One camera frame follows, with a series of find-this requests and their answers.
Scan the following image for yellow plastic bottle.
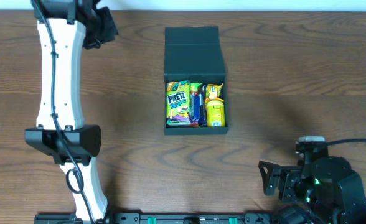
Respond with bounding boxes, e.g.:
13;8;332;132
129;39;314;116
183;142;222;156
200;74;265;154
207;100;225;127

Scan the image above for dark blue candy bar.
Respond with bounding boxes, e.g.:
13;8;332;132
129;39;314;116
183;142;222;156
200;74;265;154
200;84;207;126

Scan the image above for dark green lidded box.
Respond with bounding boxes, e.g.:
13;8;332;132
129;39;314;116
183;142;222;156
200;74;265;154
164;26;230;136

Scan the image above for orange yellow snack packet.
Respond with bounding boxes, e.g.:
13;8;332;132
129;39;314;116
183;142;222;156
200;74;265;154
205;84;224;103

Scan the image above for dark blue barcode box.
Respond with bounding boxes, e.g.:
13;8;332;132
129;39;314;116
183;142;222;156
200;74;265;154
189;92;205;126

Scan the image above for green Pretz snack box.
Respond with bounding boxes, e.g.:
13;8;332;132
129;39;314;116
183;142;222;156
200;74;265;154
166;80;191;126

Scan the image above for Haribo gummy candy bag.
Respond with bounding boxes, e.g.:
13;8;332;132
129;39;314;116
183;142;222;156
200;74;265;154
189;83;203;126

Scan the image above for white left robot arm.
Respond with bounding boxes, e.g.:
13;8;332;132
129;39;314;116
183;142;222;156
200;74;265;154
24;0;118;223

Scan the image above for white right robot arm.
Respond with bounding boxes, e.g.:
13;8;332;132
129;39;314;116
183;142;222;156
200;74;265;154
258;156;366;224

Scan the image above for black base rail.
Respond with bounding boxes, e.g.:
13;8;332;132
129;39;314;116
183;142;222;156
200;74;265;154
33;207;280;224

